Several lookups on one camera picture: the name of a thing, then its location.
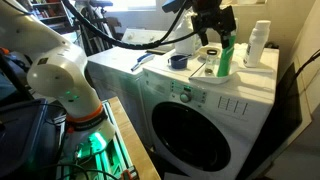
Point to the blue measuring cup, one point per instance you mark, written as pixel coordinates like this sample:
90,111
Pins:
178,61

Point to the white front-load washing machine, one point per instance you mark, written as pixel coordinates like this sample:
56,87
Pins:
207,130

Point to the white plastic bottle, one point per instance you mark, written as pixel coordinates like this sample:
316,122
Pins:
256,43

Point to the dark blue storage bin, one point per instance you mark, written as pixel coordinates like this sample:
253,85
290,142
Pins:
19,135

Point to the wooden bench top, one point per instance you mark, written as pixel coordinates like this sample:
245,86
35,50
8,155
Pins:
135,148

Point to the blue white brush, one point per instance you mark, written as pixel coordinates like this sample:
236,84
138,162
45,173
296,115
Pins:
143,59

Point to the small glass jar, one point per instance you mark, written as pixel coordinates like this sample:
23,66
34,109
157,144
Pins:
210,62

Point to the white tray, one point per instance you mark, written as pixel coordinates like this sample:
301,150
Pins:
212,78

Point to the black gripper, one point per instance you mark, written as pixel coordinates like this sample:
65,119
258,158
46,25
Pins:
209,15

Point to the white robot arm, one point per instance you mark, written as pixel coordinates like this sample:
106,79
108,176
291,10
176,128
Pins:
58,65

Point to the white top-load dryer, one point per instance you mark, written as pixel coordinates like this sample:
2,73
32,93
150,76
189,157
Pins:
112,76

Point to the bookshelf with books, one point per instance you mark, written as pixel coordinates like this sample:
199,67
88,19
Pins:
53,14

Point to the white bowl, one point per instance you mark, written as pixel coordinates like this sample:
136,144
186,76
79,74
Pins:
202,52

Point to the green spray bottle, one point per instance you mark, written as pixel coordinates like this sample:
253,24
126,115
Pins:
226,56

